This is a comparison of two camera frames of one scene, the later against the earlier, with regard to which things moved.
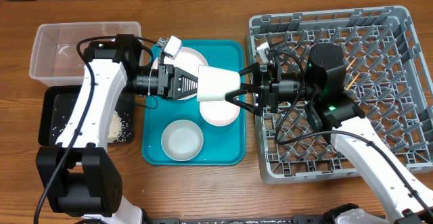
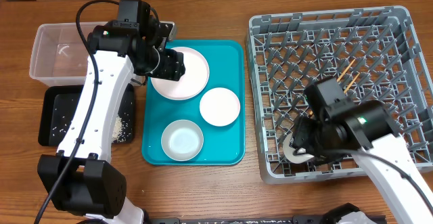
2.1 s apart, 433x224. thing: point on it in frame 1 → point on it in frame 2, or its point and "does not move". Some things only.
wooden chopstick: (354, 80) does not move
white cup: (214, 83) → (288, 149)
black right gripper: (263, 91) → (305, 132)
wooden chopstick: (350, 64) does not move
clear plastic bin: (54, 60) does not move
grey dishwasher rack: (388, 76) does not move
